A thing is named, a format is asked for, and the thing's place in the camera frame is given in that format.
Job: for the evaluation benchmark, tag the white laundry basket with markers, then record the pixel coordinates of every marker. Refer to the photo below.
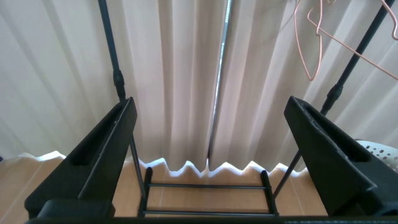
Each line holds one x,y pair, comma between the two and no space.
382,152

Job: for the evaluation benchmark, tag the beige curtain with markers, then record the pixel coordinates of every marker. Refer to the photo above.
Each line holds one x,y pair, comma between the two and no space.
174,77

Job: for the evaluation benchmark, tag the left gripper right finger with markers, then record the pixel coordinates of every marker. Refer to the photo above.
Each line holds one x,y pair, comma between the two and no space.
348,186

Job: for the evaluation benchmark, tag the pink clothes hanger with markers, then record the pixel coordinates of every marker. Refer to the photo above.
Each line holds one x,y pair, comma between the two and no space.
379,66
320,49

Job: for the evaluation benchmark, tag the black clothes rack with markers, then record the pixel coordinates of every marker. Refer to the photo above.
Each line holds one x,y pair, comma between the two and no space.
119,84

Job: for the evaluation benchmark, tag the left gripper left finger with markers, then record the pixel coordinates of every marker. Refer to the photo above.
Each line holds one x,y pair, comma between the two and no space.
62,193

